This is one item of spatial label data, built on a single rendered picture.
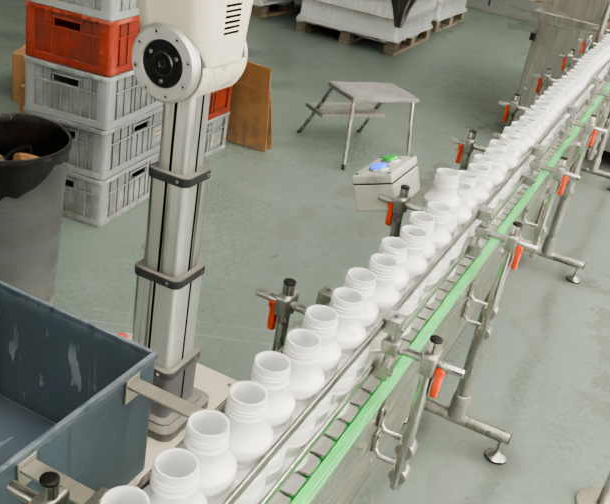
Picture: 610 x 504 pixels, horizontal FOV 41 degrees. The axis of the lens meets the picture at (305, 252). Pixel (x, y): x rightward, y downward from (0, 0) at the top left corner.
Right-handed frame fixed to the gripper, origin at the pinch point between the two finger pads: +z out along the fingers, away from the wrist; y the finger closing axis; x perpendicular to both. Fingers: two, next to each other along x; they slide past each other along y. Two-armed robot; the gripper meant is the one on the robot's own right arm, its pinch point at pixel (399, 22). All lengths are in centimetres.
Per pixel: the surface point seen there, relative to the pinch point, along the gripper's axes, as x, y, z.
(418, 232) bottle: -17.3, 14.4, 24.6
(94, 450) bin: -52, -14, 54
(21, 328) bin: -39, -38, 51
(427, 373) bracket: -36, 24, 34
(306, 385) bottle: -56, 15, 28
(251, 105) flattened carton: 271, -162, 110
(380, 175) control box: 10.5, -1.2, 28.7
